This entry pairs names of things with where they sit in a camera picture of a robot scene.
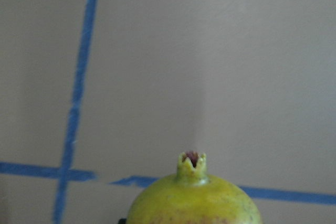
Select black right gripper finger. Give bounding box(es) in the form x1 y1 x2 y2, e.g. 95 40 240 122
118 218 126 224

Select red yellow pomegranate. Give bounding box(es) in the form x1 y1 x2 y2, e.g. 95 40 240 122
126 151 263 223

